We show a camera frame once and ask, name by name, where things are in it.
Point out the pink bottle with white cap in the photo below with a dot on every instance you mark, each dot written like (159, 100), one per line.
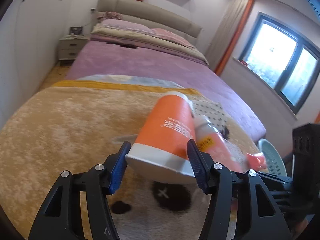
(209, 140)

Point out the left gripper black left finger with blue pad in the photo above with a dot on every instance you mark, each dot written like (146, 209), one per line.
(59, 216)

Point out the pink bed with beige headboard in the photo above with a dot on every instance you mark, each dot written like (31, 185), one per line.
(99, 57)

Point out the photo frame on nightstand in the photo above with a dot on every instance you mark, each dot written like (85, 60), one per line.
(75, 30)

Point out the left beige orange curtain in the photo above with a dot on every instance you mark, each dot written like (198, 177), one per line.
(228, 34)

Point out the person's right hand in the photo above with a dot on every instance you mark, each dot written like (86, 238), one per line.
(304, 229)

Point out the folded beige quilt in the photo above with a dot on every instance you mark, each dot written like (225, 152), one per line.
(102, 31)

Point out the right beige orange curtain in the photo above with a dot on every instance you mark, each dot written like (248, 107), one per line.
(317, 120)

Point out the orange and white paper cup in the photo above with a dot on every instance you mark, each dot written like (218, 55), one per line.
(159, 152)

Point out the light green plastic basket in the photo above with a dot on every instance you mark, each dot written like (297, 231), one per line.
(275, 164)

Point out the pink pillow left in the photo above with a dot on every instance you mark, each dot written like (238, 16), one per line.
(124, 25)

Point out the white dotted wrapper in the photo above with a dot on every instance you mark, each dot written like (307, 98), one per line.
(205, 112)

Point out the beige orange curtain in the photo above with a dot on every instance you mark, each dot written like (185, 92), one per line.
(228, 34)
(317, 120)

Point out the pink pillow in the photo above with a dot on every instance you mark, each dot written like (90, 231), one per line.
(124, 25)
(171, 37)

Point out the white bedside nightstand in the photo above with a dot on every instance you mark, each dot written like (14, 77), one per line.
(70, 46)

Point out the orange plush dog blanket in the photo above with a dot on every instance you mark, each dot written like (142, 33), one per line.
(75, 124)

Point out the dark framed window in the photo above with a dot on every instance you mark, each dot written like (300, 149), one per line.
(283, 59)

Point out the pink pillow right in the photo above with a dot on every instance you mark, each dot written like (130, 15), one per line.
(171, 37)

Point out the pink red packet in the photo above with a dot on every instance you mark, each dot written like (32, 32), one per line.
(256, 161)

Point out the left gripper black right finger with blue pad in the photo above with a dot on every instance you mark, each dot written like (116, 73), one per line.
(258, 216)

